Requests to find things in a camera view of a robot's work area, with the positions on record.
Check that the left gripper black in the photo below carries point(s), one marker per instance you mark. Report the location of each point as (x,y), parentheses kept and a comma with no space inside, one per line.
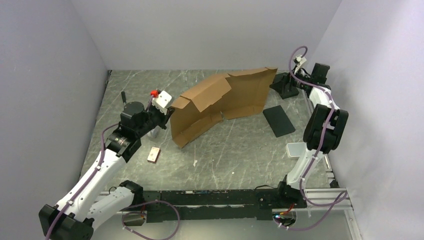
(164,117)

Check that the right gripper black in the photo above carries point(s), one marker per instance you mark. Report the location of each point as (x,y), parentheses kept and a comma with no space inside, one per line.
(279,86)

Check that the brown cardboard box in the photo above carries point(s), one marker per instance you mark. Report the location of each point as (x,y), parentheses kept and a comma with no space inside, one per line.
(222,96)

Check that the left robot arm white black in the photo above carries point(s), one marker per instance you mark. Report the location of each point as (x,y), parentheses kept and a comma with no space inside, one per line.
(78,214)

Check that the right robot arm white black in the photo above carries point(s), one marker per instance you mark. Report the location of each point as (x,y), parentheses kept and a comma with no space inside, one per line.
(322,133)

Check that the red staples box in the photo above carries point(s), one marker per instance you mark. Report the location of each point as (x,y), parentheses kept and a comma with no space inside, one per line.
(153,155)

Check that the black foam block near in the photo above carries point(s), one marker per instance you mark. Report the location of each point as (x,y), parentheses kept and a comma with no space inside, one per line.
(278,121)

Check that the white rectangular tray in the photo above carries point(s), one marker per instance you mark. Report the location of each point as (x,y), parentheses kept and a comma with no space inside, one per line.
(298,150)

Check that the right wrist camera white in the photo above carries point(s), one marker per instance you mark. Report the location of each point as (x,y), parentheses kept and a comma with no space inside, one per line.
(299,61)

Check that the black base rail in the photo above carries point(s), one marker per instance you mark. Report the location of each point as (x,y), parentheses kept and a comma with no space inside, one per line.
(258,203)

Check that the aluminium frame rail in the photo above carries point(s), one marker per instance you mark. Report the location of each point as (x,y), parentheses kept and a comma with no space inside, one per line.
(326,196)

